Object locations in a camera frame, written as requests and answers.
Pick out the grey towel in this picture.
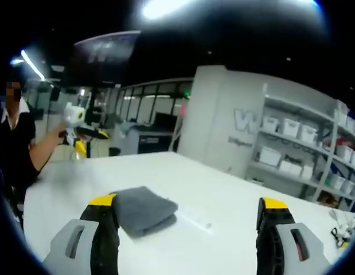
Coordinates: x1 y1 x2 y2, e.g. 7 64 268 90
112 186 179 238

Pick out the person's left hand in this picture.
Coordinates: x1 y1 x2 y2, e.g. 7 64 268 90
48 123 65 144

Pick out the person's torso in black shirt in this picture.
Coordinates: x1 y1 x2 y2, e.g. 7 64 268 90
0 99 42 187

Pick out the black cabinet machine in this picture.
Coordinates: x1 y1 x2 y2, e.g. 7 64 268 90
138 125 178 156

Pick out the dark hanging ceiling sign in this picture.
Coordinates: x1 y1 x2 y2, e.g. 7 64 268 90
73 30 142 85

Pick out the ceiling light strip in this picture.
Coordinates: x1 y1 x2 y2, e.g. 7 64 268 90
19 49 45 80

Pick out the black monitor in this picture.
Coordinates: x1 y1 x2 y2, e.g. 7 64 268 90
154 112 180 129

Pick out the row of white storage bins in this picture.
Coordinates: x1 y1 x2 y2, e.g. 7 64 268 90
259 113 355 195

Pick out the grey metal shelf rack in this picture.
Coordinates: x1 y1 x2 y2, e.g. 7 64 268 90
247 93 355 211

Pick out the bright ceiling light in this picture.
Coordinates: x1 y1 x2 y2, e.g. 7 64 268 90
141 0 197 19

